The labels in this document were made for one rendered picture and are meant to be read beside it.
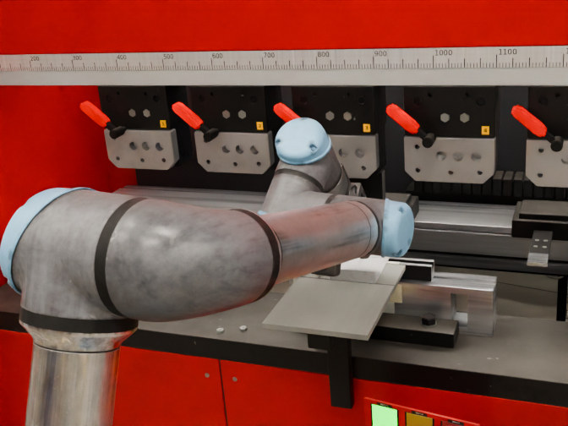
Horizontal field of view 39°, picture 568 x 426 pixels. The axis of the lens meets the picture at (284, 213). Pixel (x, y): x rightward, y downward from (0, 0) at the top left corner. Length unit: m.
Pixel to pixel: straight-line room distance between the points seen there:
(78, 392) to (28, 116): 1.26
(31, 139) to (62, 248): 1.25
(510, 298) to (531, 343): 2.05
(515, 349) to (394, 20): 0.61
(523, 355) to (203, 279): 0.85
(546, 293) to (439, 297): 2.14
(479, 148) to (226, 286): 0.72
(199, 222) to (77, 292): 0.13
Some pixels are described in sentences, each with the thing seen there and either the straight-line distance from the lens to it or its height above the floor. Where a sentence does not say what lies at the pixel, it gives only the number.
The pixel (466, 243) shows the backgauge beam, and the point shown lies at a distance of 1.72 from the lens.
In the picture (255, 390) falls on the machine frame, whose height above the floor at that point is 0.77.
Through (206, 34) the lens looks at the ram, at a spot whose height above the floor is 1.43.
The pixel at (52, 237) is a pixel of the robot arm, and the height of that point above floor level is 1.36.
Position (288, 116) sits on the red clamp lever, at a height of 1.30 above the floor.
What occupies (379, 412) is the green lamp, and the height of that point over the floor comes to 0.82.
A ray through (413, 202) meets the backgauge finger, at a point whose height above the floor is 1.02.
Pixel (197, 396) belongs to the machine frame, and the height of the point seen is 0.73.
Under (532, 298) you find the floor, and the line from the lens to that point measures 3.56.
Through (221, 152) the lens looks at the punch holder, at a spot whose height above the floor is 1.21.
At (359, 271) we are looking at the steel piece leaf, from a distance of 1.42.
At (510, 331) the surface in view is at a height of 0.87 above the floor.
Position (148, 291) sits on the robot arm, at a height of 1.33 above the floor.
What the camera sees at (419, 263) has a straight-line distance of 1.51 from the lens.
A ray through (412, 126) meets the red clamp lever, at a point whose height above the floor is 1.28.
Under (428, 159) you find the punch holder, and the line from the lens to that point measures 1.37.
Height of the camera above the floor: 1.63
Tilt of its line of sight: 21 degrees down
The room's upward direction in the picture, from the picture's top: 5 degrees counter-clockwise
